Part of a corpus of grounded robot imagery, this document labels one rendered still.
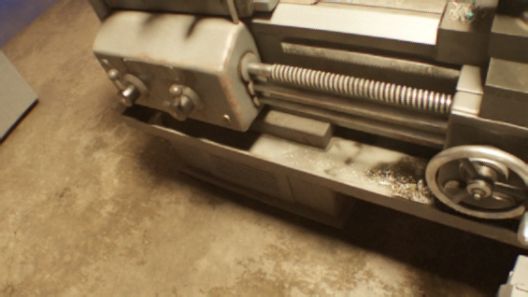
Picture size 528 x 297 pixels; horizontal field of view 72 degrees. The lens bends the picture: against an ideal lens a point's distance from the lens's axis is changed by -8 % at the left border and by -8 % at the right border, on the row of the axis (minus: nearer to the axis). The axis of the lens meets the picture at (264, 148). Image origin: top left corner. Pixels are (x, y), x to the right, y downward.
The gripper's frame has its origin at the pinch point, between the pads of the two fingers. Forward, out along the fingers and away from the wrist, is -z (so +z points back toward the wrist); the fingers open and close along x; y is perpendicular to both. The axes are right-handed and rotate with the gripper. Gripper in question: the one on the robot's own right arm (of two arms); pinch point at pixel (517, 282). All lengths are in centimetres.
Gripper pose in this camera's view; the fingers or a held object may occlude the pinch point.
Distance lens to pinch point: 72.2
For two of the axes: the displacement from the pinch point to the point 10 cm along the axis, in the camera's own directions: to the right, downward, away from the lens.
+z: -4.7, 7.4, -4.8
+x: -2.9, -6.4, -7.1
